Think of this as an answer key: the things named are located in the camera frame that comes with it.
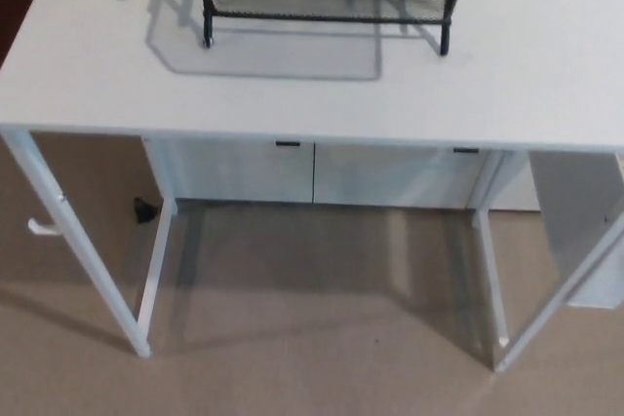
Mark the black metal file rack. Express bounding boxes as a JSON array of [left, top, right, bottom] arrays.
[[194, 0, 470, 57]]

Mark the white desk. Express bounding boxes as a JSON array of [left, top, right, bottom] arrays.
[[0, 0, 624, 374]]

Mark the white hook on desk leg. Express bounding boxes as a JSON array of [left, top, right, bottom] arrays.
[[27, 216, 62, 239]]

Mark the white low cabinet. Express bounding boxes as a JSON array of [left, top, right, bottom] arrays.
[[143, 136, 491, 208]]

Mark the small black floor object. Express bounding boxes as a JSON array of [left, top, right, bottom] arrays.
[[133, 196, 158, 225]]

